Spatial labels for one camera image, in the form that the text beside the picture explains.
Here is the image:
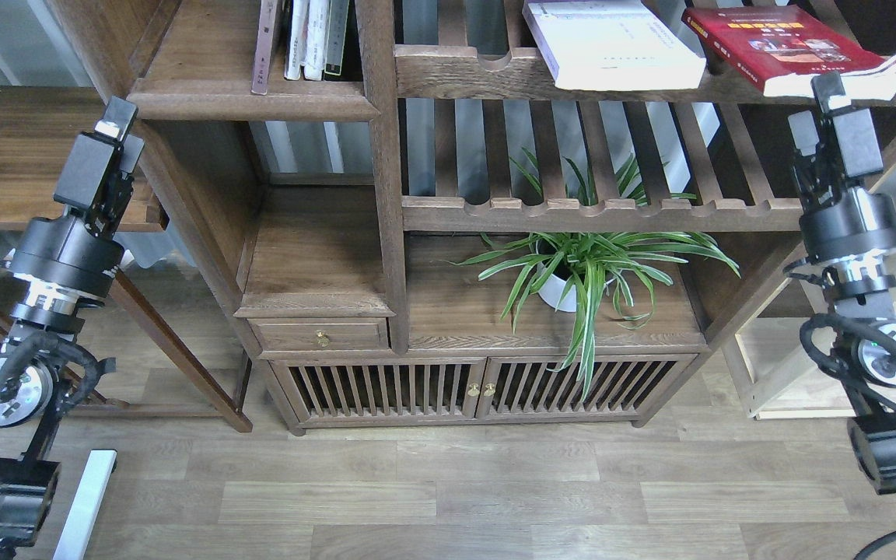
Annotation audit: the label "white upright book left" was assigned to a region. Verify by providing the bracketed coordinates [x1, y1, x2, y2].
[284, 0, 310, 81]

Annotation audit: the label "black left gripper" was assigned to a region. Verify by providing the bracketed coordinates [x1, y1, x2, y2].
[9, 96, 145, 300]

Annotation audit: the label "white paperback book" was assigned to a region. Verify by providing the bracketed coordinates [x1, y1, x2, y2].
[522, 1, 706, 92]

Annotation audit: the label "light wooden shelf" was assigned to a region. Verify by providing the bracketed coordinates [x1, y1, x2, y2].
[722, 170, 896, 419]

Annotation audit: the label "dark wooden bookshelf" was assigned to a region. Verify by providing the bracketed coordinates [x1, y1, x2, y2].
[50, 0, 896, 437]

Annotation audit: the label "green spider plant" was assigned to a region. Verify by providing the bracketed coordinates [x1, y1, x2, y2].
[448, 148, 742, 401]

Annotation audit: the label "red hardcover book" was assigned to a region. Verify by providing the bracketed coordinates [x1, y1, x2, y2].
[681, 5, 896, 100]

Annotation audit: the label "dark green upright book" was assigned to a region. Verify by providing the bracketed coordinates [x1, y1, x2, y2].
[323, 0, 351, 81]

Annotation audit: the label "dark wooden side table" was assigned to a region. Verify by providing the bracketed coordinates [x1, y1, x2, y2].
[0, 86, 252, 433]

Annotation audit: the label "white upright book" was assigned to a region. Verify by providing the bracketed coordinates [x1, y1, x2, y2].
[284, 0, 310, 81]
[303, 0, 331, 81]

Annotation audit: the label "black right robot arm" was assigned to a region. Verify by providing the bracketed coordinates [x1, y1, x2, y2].
[783, 72, 896, 559]

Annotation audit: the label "white metal bar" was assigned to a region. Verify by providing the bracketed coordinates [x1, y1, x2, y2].
[52, 449, 117, 559]

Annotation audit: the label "white upright book middle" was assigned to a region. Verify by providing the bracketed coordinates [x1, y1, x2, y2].
[303, 0, 331, 81]

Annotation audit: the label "maroon book white characters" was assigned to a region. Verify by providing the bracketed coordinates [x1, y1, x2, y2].
[251, 0, 285, 96]

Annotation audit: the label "white plant pot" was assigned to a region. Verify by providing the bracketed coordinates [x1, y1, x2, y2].
[537, 273, 577, 313]

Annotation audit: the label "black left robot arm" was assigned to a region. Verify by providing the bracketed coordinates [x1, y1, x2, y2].
[0, 98, 145, 559]

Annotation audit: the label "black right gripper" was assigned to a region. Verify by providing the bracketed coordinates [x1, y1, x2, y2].
[787, 72, 896, 269]

